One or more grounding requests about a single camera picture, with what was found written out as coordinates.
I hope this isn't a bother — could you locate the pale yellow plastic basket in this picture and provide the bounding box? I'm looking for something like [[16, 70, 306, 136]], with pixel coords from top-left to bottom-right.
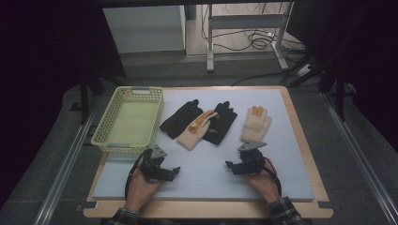
[[90, 86, 165, 156]]

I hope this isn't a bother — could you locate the aluminium rail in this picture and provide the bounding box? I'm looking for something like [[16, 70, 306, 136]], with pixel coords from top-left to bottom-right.
[[32, 93, 101, 225], [320, 91, 398, 225]]

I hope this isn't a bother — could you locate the black stand leg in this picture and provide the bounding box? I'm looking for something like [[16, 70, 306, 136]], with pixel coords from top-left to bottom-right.
[[78, 69, 106, 126]]

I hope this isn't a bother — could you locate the beige glove with orange animal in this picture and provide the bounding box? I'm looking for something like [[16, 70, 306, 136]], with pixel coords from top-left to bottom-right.
[[176, 109, 220, 152]]

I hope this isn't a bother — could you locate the light grey foam mat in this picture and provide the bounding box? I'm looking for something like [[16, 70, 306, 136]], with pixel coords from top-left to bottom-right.
[[92, 88, 315, 203]]

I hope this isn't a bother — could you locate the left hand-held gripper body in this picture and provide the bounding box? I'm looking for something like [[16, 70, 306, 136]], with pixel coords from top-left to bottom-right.
[[138, 143, 176, 183]]

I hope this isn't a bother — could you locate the white metal stand frame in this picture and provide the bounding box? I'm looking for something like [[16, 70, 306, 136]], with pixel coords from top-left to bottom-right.
[[206, 2, 295, 73]]

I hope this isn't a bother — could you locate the tangle of black floor cables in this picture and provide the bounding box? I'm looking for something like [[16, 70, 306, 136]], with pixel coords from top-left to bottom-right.
[[201, 3, 307, 53]]

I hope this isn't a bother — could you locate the beige glove with orange fingertips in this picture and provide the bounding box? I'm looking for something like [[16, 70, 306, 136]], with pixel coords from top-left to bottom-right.
[[240, 105, 273, 144]]

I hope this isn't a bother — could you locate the white cabinet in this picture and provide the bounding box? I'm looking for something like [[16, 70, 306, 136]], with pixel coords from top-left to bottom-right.
[[102, 5, 187, 54]]

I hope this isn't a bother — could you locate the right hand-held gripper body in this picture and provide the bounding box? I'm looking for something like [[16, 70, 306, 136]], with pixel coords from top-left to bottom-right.
[[233, 140, 268, 176]]

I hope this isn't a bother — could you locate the plain black glove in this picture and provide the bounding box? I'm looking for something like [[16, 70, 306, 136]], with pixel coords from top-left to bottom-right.
[[159, 98, 205, 141]]

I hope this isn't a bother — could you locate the person's left hand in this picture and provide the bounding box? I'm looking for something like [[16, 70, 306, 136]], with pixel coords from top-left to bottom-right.
[[124, 170, 164, 213]]

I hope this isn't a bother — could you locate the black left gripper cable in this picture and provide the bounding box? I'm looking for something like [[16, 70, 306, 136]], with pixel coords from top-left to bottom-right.
[[124, 148, 153, 201]]

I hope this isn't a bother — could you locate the black table corner bracket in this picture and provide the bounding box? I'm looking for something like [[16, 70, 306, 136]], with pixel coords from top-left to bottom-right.
[[316, 200, 334, 210], [75, 201, 99, 213]]

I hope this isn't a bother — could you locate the black tripod stand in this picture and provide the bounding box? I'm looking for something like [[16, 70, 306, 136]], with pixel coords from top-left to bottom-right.
[[281, 50, 358, 123]]

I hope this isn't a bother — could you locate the person's right hand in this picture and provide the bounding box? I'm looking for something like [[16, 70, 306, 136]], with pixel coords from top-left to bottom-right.
[[241, 168, 282, 204]]

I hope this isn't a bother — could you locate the black and red right gripper cable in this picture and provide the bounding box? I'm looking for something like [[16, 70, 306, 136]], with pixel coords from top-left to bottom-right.
[[262, 157, 283, 198]]

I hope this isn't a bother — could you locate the black glove with small logo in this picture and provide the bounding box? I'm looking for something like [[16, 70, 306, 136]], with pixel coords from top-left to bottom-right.
[[202, 100, 238, 146]]

